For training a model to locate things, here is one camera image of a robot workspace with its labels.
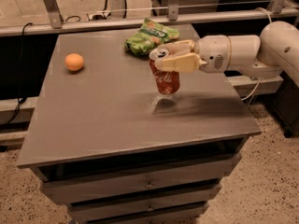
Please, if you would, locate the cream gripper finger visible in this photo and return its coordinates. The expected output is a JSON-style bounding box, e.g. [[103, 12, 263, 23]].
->
[[154, 52, 206, 73], [158, 40, 195, 55]]

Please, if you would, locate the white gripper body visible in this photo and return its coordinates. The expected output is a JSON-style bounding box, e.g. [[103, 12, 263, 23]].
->
[[194, 35, 231, 73]]

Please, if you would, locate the red coke can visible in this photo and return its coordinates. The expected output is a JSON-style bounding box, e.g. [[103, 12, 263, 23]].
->
[[149, 49, 180, 95]]

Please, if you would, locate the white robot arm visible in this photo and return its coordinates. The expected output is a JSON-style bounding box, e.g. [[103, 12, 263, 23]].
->
[[149, 21, 299, 86]]

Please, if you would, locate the green chip bag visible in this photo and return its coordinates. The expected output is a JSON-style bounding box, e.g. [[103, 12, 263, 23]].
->
[[124, 19, 179, 55]]

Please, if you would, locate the grey metal railing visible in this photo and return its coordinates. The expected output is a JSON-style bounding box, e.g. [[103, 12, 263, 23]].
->
[[0, 0, 298, 36]]

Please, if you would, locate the white power strip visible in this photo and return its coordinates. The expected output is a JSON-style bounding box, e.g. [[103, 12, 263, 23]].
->
[[87, 12, 111, 21]]

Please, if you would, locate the orange fruit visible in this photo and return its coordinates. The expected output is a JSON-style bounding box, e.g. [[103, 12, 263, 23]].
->
[[64, 53, 84, 72]]

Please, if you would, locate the grey drawer cabinet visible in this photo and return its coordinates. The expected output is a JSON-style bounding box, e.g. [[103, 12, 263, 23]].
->
[[17, 30, 260, 224]]

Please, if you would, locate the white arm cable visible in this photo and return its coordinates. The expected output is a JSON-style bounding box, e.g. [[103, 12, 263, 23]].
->
[[241, 7, 274, 102]]

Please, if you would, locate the black cable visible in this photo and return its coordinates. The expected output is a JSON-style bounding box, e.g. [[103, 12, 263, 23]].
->
[[0, 22, 34, 133]]

